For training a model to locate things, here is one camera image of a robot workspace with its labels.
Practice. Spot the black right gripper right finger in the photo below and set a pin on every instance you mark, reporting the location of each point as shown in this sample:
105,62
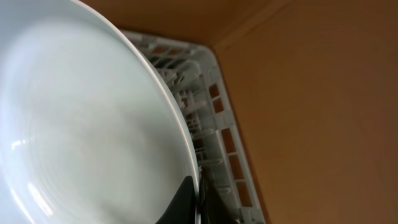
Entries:
212,208

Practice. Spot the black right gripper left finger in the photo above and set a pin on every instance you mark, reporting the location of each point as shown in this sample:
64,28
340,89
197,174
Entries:
182,208

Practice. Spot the light blue plate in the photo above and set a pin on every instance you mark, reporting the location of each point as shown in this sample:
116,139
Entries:
90,132

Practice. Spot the grey dishwasher rack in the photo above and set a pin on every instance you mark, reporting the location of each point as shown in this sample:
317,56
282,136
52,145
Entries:
193,75

